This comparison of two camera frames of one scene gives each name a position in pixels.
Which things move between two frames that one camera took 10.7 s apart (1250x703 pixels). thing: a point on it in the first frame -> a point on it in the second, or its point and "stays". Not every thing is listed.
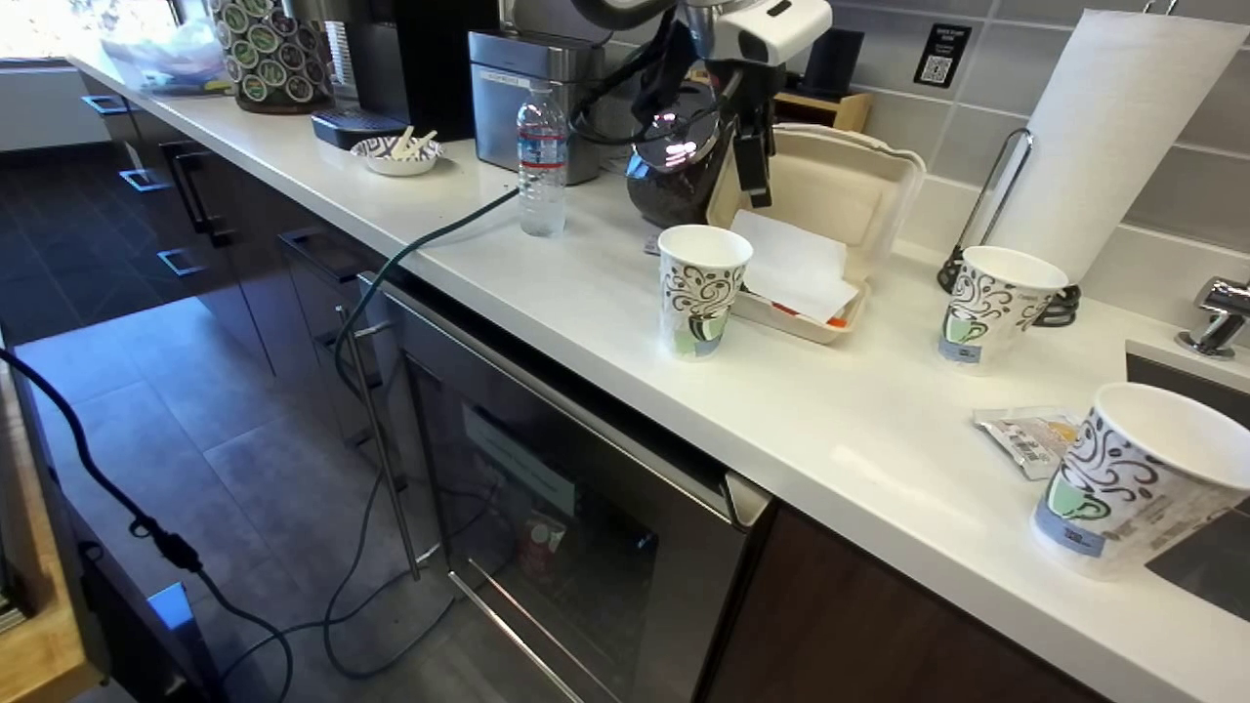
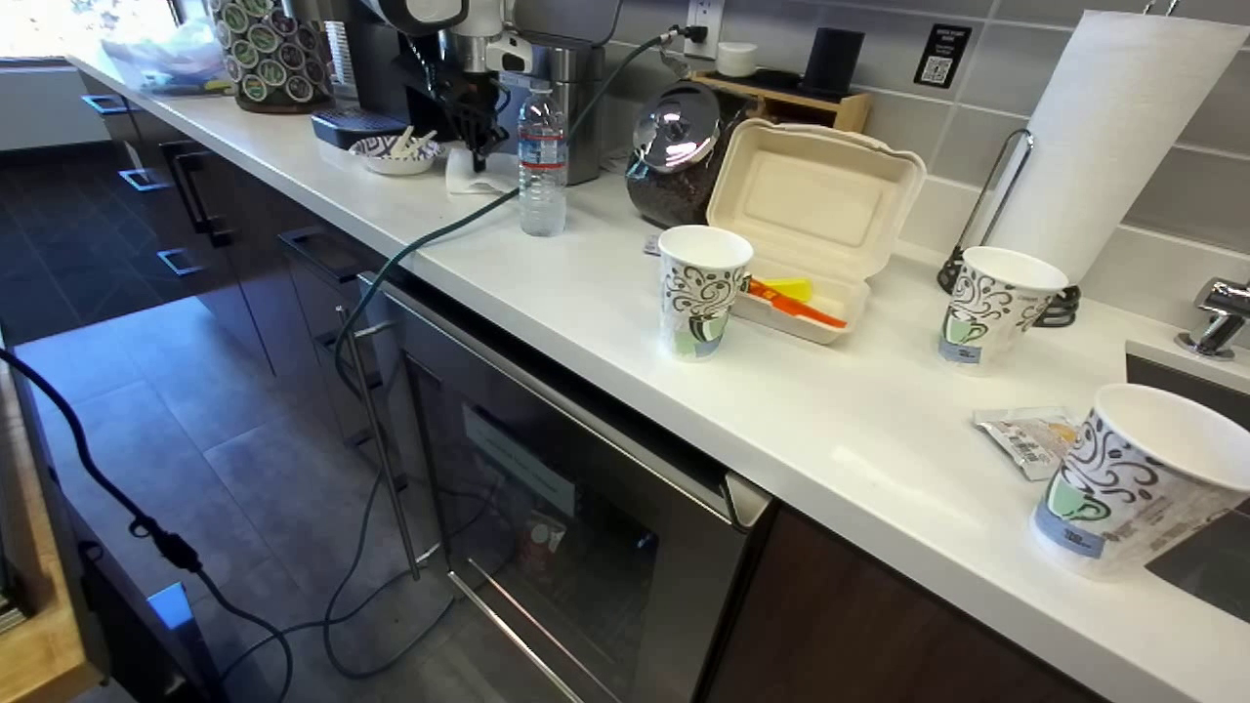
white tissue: [796, 269] -> [497, 179]
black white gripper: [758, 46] -> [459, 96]
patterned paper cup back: [995, 302] stays
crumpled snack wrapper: [1032, 438] stays
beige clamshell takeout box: [837, 187] stays
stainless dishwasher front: [587, 553] stays
